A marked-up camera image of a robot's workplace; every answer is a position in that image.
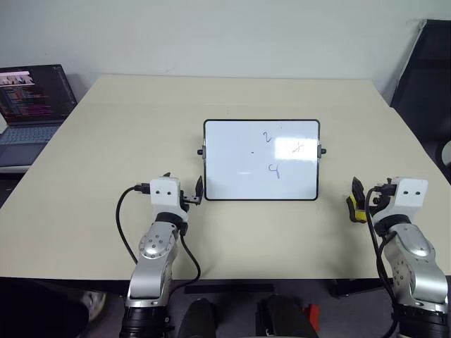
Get black table foot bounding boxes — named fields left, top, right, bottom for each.
left=328, top=277, right=390, bottom=299

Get grey white shoe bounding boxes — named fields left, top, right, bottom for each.
left=81, top=291, right=107, bottom=322

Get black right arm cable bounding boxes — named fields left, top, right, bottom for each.
left=364, top=187, right=397, bottom=338

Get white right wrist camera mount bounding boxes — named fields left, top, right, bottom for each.
left=388, top=175, right=429, bottom=216

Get whiteboard with black frame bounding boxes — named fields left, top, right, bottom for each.
left=197, top=118, right=328, bottom=202

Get dark rounded shape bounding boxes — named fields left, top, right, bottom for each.
left=255, top=293, right=318, bottom=338

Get open grey laptop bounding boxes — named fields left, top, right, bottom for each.
left=0, top=64, right=79, bottom=168

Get black table crossbar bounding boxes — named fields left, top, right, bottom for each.
left=184, top=284, right=275, bottom=295

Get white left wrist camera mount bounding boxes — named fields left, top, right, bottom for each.
left=149, top=177, right=183, bottom=213

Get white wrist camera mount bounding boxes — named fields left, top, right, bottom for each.
left=149, top=177, right=183, bottom=213
left=388, top=175, right=429, bottom=216

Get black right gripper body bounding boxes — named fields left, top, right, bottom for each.
left=367, top=178, right=398, bottom=209

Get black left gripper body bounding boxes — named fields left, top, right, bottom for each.
left=178, top=189, right=202, bottom=214

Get small red part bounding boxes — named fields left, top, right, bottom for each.
left=303, top=303, right=321, bottom=331

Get black office chair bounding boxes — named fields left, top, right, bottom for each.
left=388, top=18, right=451, bottom=170

